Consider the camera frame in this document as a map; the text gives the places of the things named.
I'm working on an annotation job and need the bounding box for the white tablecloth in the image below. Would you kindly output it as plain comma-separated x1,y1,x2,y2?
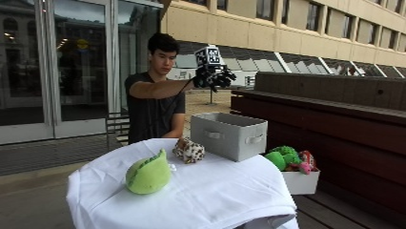
66,137,300,229

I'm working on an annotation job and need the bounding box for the dark wooden bench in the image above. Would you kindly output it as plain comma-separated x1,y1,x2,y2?
231,71,406,229

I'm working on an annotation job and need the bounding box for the metal post with base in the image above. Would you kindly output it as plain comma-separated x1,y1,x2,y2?
204,89,219,106

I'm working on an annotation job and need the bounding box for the white plastic bin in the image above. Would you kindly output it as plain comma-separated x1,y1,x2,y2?
281,169,321,196

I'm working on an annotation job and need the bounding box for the green pea pod soft toy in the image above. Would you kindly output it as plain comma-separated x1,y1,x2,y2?
124,148,173,196

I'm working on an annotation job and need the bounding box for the slatted metal bench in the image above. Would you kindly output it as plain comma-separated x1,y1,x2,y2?
104,112,131,151

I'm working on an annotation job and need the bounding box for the white marker cube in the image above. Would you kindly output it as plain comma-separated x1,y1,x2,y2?
193,45,225,69

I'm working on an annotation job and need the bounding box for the beige building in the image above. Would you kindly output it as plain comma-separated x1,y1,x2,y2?
159,0,406,88

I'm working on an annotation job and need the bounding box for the glass door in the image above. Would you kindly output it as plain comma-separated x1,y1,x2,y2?
0,0,164,146

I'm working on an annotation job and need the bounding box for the black t-shirt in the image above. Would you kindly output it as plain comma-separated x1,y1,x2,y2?
123,72,187,146

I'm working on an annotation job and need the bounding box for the red and pink soft toy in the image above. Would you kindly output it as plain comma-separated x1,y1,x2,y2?
285,150,319,176

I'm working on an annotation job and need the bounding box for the green knobbly soft toy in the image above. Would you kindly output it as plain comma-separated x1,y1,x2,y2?
264,145,304,172

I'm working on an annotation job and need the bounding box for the grey fabric storage box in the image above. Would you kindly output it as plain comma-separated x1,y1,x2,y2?
189,112,269,163

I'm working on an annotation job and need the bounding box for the the person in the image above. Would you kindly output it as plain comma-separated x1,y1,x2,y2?
123,32,239,146

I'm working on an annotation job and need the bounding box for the thin black glove cable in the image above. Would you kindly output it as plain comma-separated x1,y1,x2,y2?
168,78,196,108

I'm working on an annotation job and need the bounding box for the spotted leopard soft toy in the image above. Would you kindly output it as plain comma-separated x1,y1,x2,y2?
172,136,207,165

